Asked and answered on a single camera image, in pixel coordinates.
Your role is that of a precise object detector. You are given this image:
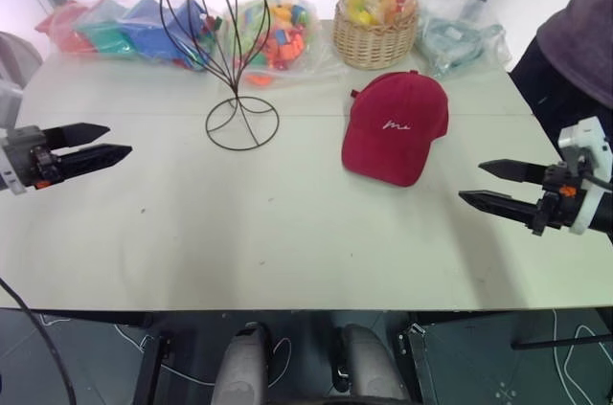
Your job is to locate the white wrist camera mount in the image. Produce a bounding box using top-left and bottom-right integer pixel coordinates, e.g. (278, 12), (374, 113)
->
(0, 124), (48, 195)
(557, 116), (613, 236)

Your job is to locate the dark wire hat stand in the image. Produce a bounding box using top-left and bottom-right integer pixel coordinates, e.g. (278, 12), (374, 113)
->
(159, 0), (281, 152)

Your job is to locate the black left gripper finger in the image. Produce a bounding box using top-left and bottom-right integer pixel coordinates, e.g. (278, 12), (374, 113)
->
(57, 144), (133, 183)
(40, 123), (111, 153)

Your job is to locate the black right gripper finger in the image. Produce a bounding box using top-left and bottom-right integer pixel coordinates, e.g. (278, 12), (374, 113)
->
(478, 159), (548, 187)
(457, 190), (541, 230)

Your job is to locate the red baseball cap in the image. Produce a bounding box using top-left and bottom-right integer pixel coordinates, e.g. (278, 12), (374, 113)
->
(341, 70), (450, 188)

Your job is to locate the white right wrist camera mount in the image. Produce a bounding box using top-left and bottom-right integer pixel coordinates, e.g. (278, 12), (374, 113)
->
(557, 116), (613, 236)

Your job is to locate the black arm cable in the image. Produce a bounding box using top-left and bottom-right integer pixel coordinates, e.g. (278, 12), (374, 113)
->
(579, 173), (613, 191)
(0, 277), (77, 405)

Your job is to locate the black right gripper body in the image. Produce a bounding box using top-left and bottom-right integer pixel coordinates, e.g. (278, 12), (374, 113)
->
(531, 162), (583, 236)

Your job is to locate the woven wicker basket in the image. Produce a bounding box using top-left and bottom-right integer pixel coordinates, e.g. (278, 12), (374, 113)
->
(332, 0), (420, 71)

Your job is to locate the grey rounded shape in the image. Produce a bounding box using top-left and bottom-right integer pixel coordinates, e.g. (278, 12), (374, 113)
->
(210, 321), (272, 405)
(329, 323), (409, 405)

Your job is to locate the clear bag of small blocks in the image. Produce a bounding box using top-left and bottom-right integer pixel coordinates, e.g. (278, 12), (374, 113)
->
(220, 0), (347, 88)

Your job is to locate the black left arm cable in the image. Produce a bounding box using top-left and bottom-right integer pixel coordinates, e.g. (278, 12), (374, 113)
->
(0, 277), (77, 405)

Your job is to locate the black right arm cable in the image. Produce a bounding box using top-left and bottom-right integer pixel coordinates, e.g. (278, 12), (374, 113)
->
(579, 173), (613, 191)

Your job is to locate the person in grey shirt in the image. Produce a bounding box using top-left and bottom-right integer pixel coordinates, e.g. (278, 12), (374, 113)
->
(509, 0), (613, 139)

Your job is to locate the clear bag of pale items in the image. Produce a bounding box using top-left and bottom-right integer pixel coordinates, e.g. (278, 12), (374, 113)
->
(413, 0), (514, 80)

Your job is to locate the clear bag of large blocks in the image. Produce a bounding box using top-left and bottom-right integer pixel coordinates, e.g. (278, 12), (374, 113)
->
(34, 0), (224, 73)

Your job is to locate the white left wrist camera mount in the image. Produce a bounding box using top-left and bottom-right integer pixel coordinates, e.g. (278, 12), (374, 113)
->
(0, 124), (48, 195)

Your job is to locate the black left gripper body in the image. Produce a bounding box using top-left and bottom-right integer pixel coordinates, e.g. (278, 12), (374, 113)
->
(28, 143), (67, 191)

